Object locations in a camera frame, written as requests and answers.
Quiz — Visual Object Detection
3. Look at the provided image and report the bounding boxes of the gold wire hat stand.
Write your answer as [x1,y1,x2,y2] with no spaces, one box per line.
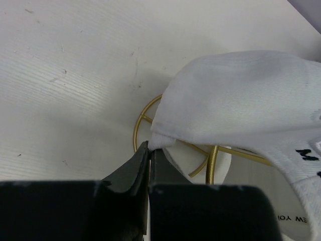
[132,94,274,185]

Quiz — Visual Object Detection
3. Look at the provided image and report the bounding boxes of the white baseball cap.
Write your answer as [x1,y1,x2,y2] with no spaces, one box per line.
[148,50,320,240]

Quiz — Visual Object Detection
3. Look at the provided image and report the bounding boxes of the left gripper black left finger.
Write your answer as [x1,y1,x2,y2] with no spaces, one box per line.
[1,142,149,240]

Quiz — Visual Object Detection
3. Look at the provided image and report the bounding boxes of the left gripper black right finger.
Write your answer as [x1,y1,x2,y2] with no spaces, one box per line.
[149,150,282,240]

